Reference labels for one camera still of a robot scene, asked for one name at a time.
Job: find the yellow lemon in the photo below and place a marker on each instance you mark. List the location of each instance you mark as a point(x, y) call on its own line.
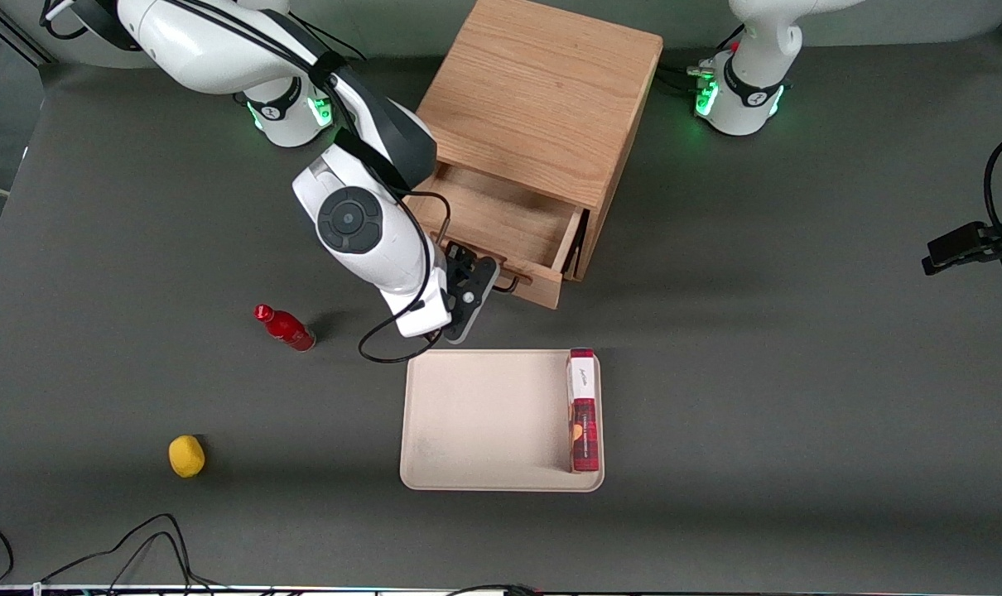
point(186, 457)

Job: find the red cookie box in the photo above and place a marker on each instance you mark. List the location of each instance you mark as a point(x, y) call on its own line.
point(585, 430)

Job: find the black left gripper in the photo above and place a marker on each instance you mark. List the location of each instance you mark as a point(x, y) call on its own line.
point(975, 242)

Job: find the wooden two-drawer cabinet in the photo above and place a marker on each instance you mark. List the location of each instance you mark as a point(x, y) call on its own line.
point(542, 91)

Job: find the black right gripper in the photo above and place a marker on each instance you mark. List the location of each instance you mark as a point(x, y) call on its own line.
point(459, 259)

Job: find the red bottle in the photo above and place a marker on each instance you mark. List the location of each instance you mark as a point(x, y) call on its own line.
point(290, 329)

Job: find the wooden drawer with notch above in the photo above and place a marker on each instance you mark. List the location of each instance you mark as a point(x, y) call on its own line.
point(509, 219)

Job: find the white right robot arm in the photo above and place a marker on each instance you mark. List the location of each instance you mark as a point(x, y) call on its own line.
point(219, 50)

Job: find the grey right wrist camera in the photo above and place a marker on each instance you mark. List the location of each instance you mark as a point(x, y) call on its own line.
point(472, 314)

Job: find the beige plastic tray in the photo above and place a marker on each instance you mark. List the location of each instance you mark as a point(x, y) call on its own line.
point(484, 422)

